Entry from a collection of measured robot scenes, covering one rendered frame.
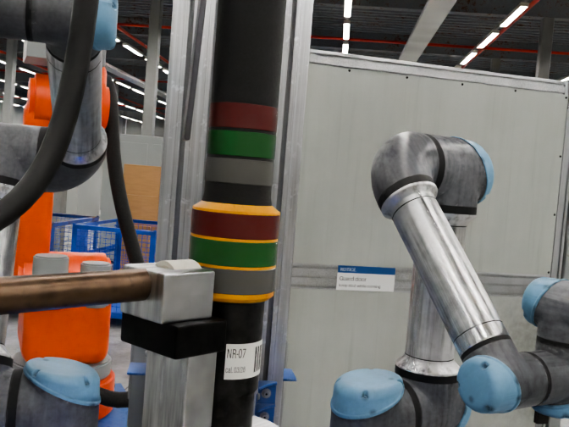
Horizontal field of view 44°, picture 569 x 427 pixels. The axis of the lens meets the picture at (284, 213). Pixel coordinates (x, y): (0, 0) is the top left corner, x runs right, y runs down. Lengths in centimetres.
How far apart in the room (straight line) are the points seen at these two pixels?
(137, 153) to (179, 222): 989
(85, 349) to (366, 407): 331
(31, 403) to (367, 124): 148
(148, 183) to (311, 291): 636
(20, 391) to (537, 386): 74
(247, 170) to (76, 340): 403
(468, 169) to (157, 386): 94
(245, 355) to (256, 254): 5
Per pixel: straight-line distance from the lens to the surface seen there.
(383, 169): 112
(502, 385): 96
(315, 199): 222
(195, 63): 34
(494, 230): 249
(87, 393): 115
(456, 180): 120
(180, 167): 126
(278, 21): 34
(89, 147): 120
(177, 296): 31
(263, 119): 33
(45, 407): 114
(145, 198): 849
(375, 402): 116
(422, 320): 124
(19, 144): 126
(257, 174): 33
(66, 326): 431
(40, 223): 447
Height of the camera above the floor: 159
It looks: 3 degrees down
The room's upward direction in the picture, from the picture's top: 5 degrees clockwise
